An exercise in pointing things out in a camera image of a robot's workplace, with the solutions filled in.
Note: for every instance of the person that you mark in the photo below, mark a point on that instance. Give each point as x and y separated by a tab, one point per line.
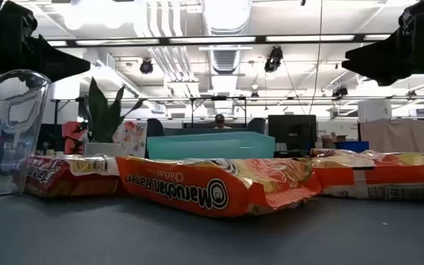
220	119

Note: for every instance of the beige cloth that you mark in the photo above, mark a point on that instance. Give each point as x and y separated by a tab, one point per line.
396	136

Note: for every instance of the red cloth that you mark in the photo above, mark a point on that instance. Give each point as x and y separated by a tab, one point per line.
74	138

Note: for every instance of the black computer monitor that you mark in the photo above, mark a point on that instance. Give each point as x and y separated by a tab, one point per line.
293	132

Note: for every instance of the red beef ramen packet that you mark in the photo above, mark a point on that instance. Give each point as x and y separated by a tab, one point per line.
50	176

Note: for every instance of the blue storage bin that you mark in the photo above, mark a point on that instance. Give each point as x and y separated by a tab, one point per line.
352	146

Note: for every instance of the dark teal plastic bin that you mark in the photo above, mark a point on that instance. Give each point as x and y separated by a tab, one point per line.
197	131

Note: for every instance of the clear plastic bin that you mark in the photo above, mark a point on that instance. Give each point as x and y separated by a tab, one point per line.
13	147

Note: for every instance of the floral print cloth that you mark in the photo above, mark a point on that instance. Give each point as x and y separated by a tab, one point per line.
134	138

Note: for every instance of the green plastic tray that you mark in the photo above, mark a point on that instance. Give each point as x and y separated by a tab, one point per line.
212	147

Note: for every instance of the snake plant in white pot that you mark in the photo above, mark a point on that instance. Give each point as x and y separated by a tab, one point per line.
103	117

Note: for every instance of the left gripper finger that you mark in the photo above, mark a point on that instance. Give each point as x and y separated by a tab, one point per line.
53	64

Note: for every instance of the cardboard box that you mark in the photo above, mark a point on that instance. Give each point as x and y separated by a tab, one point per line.
339	139

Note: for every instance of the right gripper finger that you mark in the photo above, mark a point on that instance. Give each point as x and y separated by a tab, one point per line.
377	60

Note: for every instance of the black ceiling spotlight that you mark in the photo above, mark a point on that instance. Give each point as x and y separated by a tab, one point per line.
146	67
274	59
340	91

